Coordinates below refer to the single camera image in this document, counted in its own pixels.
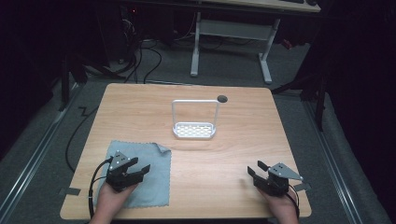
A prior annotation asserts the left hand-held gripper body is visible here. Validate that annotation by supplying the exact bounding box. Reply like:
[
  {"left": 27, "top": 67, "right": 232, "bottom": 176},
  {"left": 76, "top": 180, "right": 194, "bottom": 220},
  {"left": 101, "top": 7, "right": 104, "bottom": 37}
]
[{"left": 105, "top": 150, "right": 145, "bottom": 192}]

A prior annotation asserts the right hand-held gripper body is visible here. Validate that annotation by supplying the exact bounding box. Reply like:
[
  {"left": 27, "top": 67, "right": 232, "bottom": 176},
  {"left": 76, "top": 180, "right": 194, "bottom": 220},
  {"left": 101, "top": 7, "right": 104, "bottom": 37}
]
[{"left": 253, "top": 161, "right": 304, "bottom": 198}]

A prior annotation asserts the grey cloth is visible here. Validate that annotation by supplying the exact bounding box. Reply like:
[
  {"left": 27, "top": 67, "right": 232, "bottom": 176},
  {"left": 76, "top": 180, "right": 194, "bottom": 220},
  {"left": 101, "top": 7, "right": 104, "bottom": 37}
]
[{"left": 93, "top": 139, "right": 173, "bottom": 209}]

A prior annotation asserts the white rack with tall handle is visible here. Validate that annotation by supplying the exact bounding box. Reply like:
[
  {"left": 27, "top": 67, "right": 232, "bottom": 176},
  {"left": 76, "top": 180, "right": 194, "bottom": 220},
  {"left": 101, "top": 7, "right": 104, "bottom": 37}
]
[{"left": 171, "top": 99, "right": 220, "bottom": 140}]

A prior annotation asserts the person's right hand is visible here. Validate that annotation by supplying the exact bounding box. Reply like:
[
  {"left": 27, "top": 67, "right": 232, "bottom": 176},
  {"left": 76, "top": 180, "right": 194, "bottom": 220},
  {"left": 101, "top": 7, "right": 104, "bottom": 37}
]
[{"left": 257, "top": 188, "right": 299, "bottom": 219}]

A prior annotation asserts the grey tape piece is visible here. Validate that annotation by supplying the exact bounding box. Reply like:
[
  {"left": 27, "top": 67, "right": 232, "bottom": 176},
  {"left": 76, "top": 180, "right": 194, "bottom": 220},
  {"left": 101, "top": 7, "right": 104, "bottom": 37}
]
[
  {"left": 58, "top": 187, "right": 82, "bottom": 197},
  {"left": 293, "top": 182, "right": 312, "bottom": 192}
]

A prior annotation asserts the black metal stand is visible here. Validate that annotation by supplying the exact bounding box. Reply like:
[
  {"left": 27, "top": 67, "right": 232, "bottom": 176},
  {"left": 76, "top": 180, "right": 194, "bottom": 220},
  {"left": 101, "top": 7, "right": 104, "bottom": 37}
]
[
  {"left": 58, "top": 55, "right": 126, "bottom": 112},
  {"left": 270, "top": 73, "right": 329, "bottom": 133}
]

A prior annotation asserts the dark computer tower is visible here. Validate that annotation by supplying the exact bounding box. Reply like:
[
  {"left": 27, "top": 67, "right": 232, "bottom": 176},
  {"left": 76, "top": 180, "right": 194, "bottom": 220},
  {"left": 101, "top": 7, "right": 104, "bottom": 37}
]
[{"left": 117, "top": 5, "right": 143, "bottom": 64}]

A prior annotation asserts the white-legged desk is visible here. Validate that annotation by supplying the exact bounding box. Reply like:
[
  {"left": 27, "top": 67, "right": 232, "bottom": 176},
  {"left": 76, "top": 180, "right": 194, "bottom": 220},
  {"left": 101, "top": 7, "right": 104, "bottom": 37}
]
[{"left": 189, "top": 0, "right": 322, "bottom": 85}]

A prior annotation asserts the right hand-held gripper black cable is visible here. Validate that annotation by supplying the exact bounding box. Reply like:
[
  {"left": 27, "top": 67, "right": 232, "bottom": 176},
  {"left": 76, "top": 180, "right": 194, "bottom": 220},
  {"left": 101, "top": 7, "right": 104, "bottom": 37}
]
[{"left": 287, "top": 184, "right": 301, "bottom": 218}]

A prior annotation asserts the hand-held gripper black cable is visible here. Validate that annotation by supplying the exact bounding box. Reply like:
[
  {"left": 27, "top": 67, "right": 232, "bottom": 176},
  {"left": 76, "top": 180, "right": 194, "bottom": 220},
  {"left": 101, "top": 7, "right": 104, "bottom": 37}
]
[
  {"left": 88, "top": 157, "right": 114, "bottom": 219},
  {"left": 287, "top": 184, "right": 301, "bottom": 218}
]

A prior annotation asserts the left hand-held gripper black cable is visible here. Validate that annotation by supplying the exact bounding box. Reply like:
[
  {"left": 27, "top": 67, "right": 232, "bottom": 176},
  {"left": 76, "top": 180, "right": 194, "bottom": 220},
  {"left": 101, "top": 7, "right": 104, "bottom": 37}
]
[{"left": 88, "top": 157, "right": 114, "bottom": 219}]

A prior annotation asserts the black floor cable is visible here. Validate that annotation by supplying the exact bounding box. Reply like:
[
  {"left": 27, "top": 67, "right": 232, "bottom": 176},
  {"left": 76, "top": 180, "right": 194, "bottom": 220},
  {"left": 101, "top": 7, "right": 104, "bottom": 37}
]
[{"left": 64, "top": 105, "right": 100, "bottom": 174}]

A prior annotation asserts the metal floor rail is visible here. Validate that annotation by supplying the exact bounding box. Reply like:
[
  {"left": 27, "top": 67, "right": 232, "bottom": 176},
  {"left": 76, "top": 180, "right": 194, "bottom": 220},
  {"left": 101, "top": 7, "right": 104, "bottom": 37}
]
[
  {"left": 0, "top": 83, "right": 82, "bottom": 217},
  {"left": 303, "top": 99, "right": 364, "bottom": 224}
]

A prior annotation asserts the bundle of black cables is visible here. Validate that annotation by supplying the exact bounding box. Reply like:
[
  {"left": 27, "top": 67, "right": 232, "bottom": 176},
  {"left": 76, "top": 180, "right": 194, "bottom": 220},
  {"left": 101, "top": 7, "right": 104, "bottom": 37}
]
[{"left": 122, "top": 18, "right": 163, "bottom": 84}]

